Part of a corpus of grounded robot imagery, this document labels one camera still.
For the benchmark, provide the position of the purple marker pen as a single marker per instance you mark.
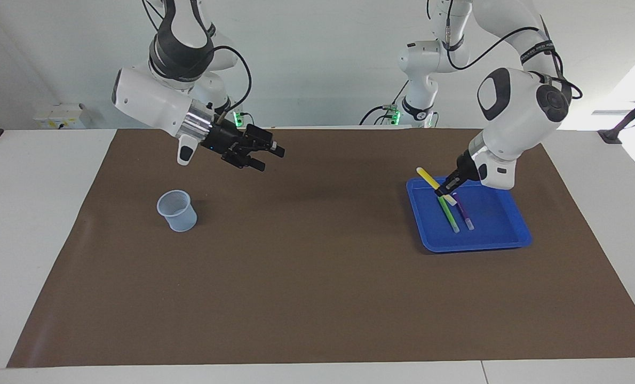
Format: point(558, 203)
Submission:
point(466, 217)

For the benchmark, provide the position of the black clamp stand with pole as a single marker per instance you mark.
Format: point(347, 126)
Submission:
point(629, 114)

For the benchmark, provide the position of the green marker pen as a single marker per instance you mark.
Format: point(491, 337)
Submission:
point(450, 216)

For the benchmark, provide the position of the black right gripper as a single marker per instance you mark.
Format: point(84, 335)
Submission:
point(227, 141)

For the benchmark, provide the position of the translucent plastic cup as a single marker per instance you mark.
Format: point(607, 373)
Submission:
point(177, 213)

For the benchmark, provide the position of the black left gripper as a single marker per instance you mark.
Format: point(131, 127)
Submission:
point(467, 168)

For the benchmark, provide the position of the brown table mat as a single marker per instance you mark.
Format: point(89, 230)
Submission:
point(296, 277)

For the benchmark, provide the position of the yellow marker pen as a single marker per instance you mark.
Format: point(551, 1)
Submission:
point(427, 175)

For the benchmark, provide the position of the blue plastic tray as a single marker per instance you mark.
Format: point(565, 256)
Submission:
point(501, 234)

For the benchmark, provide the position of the white wall socket box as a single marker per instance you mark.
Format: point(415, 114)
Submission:
point(61, 117)

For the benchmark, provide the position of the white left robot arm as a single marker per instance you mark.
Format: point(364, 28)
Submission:
point(515, 101)

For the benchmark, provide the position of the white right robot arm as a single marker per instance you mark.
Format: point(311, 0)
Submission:
point(152, 96)

